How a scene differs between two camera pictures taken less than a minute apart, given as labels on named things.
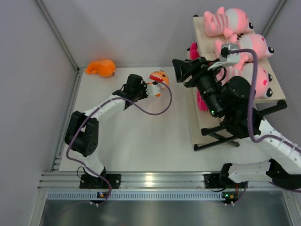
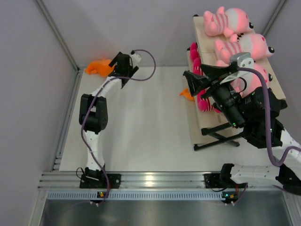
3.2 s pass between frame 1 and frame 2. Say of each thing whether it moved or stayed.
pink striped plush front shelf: stayed
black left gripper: moved
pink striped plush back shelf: stayed
